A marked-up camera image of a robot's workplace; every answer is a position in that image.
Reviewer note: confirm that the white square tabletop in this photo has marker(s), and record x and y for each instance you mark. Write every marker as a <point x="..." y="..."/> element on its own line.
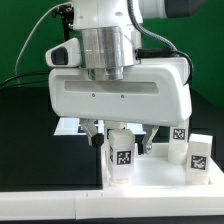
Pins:
<point x="155" y="170"/>

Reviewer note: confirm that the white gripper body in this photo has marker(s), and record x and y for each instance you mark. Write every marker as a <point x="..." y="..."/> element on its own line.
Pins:
<point x="152" y="92"/>

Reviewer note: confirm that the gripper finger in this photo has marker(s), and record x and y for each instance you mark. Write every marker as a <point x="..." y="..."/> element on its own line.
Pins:
<point x="95" y="138"/>
<point x="145" y="145"/>

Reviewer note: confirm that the white L-shaped obstacle fence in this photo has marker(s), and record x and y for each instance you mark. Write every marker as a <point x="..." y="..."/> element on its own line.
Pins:
<point x="154" y="201"/>

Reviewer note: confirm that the white marker base sheet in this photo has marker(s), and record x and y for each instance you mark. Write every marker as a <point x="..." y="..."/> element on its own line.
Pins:
<point x="71" y="127"/>

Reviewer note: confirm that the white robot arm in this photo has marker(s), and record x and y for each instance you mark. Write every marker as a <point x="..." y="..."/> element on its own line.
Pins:
<point x="115" y="70"/>

